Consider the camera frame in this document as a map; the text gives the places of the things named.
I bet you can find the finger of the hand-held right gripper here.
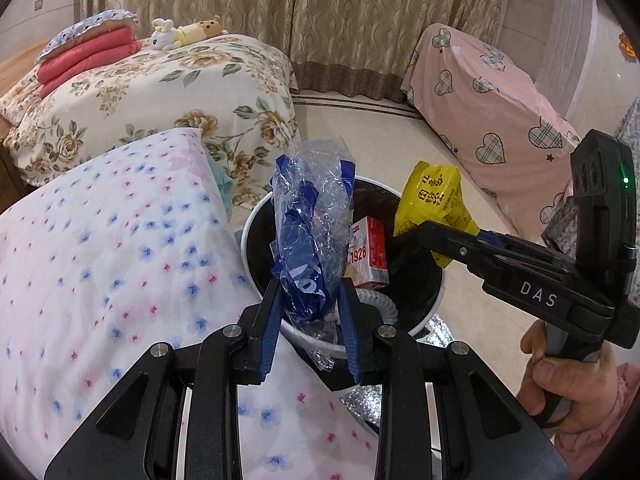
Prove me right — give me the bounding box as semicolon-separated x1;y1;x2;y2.
414;219;521;285
477;230;577;274

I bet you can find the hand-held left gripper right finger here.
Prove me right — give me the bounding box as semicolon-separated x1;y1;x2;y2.
337;277;573;480

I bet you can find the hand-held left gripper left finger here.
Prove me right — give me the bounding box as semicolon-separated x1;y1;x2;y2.
44;275;283;480

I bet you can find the white trash bin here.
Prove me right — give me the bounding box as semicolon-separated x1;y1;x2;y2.
240;175;448;391

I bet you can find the yellow snack wrapper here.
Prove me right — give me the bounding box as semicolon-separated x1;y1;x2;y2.
392;160;483;268

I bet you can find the red and white carton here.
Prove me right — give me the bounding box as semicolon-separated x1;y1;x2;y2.
345;216;390;289

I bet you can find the blue plastic wrapper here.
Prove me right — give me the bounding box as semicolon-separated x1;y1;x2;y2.
270;137;357;373

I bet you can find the person's right hand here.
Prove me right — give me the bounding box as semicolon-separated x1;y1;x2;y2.
517;320;621;433

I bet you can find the silver foil mat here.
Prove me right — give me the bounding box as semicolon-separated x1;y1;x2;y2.
340;312;453;431

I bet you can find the pink heart print cloth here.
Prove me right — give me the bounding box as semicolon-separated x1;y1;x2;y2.
400;22;588;241

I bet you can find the teal cloth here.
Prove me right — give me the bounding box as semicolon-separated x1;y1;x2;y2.
207;157;233;221

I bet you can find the floral bedspread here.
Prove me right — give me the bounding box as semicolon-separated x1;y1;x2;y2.
0;34;298;211

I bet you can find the beige patterned curtain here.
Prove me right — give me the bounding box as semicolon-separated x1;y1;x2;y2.
80;0;513;106

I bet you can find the yellow plush animal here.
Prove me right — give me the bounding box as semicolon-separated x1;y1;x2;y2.
175;15;230;43

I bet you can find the folded red blanket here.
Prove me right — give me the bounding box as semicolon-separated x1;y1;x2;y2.
37;26;141;98

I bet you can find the floral pillow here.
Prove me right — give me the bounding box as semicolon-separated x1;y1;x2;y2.
0;67;41;126

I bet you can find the blue dotted pillow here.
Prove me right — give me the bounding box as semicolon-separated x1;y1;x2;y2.
34;10;138;65

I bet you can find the wooden headboard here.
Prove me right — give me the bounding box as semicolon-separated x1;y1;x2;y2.
0;42;46;81

